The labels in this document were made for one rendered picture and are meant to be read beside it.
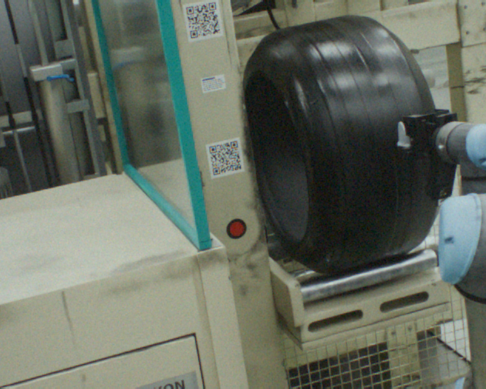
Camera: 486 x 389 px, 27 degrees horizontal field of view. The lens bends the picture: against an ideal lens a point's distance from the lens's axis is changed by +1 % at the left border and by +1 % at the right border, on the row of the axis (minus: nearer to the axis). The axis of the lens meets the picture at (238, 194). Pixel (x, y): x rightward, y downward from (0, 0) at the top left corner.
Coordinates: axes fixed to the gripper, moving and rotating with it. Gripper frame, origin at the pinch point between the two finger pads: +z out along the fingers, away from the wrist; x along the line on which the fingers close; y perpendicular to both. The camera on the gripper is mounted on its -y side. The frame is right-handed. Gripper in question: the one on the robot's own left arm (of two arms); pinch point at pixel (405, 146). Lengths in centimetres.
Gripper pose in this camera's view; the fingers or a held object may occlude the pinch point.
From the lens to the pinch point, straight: 204.7
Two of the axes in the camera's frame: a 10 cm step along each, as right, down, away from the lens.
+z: -2.8, -1.2, 9.5
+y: -1.9, -9.7, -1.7
